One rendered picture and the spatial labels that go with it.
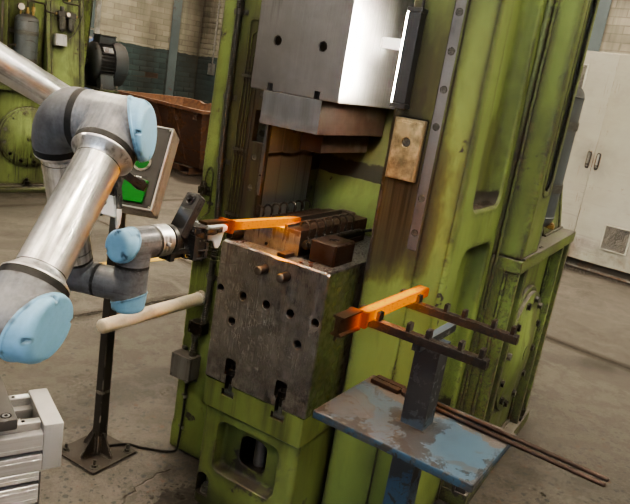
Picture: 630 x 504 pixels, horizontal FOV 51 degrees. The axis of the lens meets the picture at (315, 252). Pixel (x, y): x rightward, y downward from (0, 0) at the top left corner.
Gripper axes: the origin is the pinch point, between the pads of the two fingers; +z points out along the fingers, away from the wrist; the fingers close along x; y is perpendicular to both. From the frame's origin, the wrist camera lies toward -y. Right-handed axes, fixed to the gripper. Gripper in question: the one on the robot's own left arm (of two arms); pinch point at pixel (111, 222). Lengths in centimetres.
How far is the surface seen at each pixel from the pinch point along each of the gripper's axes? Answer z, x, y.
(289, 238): -3, 25, -44
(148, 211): -2.1, -6.3, -13.1
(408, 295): -2, 71, -51
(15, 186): 88, -453, -59
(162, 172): -13.5, -10.3, -17.8
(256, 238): 0.3, 14.8, -39.4
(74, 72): -18, -471, -108
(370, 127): -37, 15, -75
